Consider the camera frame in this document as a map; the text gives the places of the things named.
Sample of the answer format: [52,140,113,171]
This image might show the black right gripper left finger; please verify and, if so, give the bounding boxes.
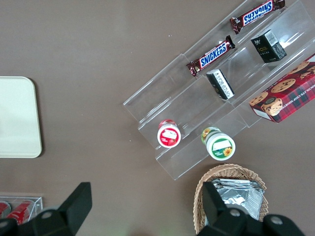
[17,181,94,236]

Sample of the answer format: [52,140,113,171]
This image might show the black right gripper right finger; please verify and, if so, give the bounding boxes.
[196,181,266,236]

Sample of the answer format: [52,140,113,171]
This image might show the oval light wicker basket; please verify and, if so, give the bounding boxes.
[192,164,269,236]

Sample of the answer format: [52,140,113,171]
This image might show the beige plastic tray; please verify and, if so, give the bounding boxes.
[0,76,43,159]

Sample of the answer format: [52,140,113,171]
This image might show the stacked aluminium foil trays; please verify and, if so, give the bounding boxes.
[204,178,265,222]

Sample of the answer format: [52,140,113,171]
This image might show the clear acrylic bottle rack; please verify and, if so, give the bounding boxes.
[0,195,44,223]

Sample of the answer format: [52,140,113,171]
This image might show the green lid yogurt cup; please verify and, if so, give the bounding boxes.
[201,126,236,161]

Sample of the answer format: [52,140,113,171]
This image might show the red lid yogurt cup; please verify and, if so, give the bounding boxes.
[157,118,182,149]

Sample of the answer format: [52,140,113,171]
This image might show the clear acrylic step shelf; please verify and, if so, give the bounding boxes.
[122,0,315,181]

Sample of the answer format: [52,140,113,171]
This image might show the small black carton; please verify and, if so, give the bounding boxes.
[251,29,287,64]
[206,68,235,100]

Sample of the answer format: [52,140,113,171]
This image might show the red tartan cookie box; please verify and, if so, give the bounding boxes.
[249,54,315,123]

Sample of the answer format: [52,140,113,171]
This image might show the Snickers chocolate bar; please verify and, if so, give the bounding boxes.
[229,0,286,35]
[186,34,236,78]

